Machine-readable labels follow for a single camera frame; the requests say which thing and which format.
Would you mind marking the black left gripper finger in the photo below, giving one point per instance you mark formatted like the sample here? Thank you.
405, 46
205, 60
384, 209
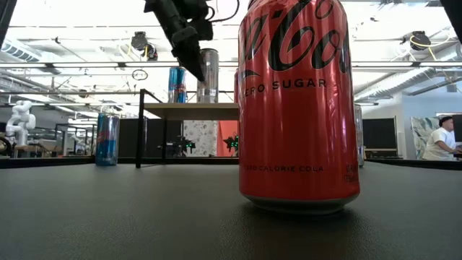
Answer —
189, 54

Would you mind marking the white slim Celsius can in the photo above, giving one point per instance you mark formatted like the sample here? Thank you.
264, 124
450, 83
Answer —
211, 79

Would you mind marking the teal white slim can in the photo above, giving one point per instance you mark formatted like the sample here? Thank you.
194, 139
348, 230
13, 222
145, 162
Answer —
177, 86

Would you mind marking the red Coca-Cola can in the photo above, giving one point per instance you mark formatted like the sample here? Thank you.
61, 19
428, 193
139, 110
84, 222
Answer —
296, 126
236, 88

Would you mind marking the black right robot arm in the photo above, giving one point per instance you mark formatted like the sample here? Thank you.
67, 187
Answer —
455, 14

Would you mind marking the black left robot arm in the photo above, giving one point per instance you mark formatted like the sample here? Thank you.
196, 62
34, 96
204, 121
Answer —
5, 16

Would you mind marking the wooden shelf black legs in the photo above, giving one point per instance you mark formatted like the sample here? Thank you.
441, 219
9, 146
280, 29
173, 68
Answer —
187, 110

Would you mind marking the floral partition panel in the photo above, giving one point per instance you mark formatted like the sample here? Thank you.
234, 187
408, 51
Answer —
200, 137

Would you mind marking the orange partition panel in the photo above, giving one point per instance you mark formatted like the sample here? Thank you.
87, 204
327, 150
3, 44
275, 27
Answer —
227, 130

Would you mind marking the black partition panel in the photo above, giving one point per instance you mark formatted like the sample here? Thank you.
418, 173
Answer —
151, 137

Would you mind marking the black device green lights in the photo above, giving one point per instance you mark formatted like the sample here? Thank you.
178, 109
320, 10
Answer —
182, 146
231, 142

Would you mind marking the dark blue slim can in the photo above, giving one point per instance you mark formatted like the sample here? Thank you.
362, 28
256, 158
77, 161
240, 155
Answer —
107, 141

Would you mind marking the black table mat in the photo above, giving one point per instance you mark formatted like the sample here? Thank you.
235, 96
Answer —
144, 216

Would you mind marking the white robot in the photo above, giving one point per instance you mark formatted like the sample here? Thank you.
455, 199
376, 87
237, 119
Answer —
19, 122

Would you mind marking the white yellow Celsius can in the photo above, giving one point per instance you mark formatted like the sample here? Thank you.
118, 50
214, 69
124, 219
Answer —
361, 137

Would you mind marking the floral painting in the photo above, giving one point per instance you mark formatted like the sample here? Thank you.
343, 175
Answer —
420, 133

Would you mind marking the person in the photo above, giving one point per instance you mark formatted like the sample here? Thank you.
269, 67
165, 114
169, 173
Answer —
440, 142

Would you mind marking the black monitor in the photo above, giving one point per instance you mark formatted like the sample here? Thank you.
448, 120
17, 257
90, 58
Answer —
458, 128

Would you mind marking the black aluminium table frame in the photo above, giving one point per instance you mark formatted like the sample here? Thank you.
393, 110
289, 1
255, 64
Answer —
54, 162

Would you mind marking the black wall screen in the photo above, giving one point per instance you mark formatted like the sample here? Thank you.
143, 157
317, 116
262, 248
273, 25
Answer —
379, 133

